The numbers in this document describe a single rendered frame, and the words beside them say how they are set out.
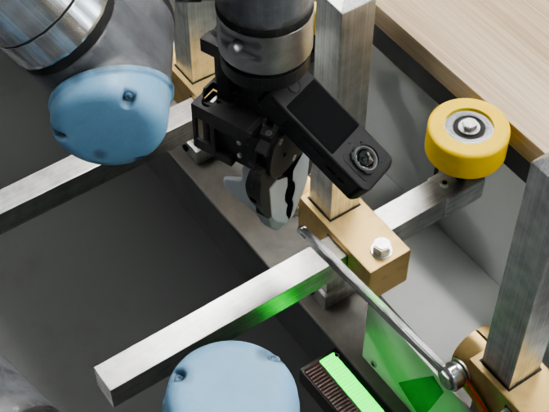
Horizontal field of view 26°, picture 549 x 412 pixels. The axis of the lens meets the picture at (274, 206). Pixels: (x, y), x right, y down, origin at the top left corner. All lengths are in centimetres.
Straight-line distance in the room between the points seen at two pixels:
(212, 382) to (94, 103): 19
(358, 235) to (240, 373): 50
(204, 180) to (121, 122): 64
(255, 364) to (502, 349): 38
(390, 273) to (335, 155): 23
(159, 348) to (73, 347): 102
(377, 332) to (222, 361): 52
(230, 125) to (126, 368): 25
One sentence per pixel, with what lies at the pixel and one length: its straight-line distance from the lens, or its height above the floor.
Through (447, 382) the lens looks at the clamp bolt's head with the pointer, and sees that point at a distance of 105.
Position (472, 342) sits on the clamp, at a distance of 105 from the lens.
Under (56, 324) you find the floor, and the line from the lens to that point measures 213.
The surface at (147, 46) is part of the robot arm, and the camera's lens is 76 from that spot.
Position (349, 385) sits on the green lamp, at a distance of 121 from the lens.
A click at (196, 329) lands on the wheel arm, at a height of 83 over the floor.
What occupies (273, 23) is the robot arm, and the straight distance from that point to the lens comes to 87.
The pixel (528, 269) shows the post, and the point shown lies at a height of 103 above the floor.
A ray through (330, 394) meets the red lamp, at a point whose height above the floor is 70.
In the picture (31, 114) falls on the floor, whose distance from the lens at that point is 247.
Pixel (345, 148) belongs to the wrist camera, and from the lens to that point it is 95.
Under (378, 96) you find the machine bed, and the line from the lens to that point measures 143.
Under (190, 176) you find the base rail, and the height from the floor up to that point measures 70.
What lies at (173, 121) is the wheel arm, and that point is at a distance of 128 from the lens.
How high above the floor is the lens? 174
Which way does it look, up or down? 50 degrees down
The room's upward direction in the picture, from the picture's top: straight up
